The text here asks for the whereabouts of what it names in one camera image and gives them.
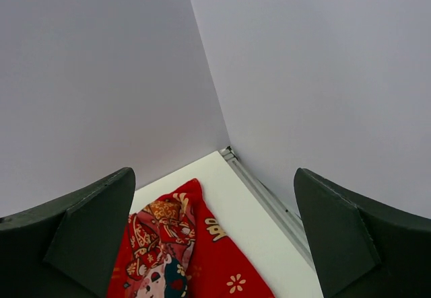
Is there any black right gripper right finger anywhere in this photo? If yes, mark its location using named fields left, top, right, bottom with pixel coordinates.
left=294, top=168, right=430, bottom=297

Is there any aluminium side rail right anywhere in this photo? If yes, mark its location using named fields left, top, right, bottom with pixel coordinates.
left=219, top=146, right=315, bottom=270

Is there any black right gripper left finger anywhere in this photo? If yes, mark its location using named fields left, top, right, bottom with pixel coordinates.
left=1, top=167, right=135, bottom=297

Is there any red printed pillowcase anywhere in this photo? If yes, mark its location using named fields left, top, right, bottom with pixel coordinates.
left=106, top=179, right=273, bottom=297

